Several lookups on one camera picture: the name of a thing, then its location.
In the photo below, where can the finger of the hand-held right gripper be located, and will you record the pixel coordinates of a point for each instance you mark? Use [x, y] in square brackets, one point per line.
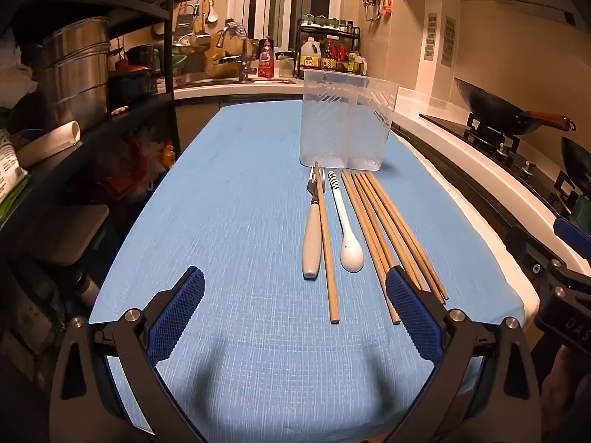
[572, 236]
[531, 254]

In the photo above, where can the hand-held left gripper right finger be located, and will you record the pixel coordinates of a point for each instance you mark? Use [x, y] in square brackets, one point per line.
[411, 314]

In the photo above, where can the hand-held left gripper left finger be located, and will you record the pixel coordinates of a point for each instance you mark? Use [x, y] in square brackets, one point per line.
[184, 314]

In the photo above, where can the bundle of wooden chopsticks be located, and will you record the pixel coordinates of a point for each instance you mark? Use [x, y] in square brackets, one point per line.
[374, 221]

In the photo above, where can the wooden chopstick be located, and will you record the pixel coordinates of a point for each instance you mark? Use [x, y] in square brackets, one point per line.
[327, 249]

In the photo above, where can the clear plastic utensil holder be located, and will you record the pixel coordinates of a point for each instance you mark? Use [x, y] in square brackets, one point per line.
[341, 120]

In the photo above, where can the person's right hand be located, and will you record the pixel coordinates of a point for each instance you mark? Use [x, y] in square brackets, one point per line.
[561, 383]

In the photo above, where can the black gas stove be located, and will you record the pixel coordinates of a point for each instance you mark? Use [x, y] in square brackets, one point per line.
[517, 157]

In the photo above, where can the dark bottle with pale label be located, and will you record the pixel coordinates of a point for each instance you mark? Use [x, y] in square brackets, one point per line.
[87, 288]

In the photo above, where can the blue tablecloth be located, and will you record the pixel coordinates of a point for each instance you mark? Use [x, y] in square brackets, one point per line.
[231, 217]

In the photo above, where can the grey flat board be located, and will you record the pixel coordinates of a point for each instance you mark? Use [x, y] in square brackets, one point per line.
[69, 235]

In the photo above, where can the red mesh bag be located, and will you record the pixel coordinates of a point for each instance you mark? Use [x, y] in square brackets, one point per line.
[129, 166]

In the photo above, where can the yellow toy figure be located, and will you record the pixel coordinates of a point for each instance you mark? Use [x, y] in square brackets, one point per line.
[168, 154]

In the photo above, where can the white paper roll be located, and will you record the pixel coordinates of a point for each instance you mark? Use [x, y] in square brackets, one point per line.
[48, 143]

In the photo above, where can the green printed package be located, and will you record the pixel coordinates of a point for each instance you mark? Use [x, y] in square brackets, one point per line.
[9, 170]

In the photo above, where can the black pot with red rim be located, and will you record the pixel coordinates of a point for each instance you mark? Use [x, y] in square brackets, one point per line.
[131, 78]

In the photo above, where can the large steel pot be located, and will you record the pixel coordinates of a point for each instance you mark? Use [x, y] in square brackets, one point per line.
[76, 37]
[74, 92]

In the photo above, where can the wooden cutting board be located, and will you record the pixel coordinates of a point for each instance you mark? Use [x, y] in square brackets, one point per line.
[221, 60]

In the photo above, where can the chrome faucet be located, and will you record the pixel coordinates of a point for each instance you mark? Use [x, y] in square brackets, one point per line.
[243, 62]

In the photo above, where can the pink detergent bottle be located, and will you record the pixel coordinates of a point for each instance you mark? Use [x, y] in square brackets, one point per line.
[265, 62]

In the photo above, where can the clear lidded container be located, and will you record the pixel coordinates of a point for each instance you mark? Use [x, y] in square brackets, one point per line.
[286, 67]

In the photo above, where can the black metal shelf rack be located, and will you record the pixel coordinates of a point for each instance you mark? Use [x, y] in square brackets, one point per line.
[168, 46]

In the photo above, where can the yellow-label oil bottle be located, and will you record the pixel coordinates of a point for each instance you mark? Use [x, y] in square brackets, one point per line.
[309, 57]

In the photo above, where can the black spice rack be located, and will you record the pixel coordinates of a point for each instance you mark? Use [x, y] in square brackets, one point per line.
[330, 37]

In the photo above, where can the metal grater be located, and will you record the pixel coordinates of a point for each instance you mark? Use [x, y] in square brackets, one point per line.
[185, 21]

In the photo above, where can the hanging kitchen tools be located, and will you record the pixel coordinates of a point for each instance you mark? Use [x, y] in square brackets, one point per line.
[378, 0]

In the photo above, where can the white ladle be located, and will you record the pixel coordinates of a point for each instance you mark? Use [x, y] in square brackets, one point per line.
[212, 14]

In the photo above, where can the window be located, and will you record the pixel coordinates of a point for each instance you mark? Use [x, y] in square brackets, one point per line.
[277, 4]

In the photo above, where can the wall vent panel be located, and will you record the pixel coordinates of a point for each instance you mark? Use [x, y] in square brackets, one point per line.
[448, 40]
[431, 37]

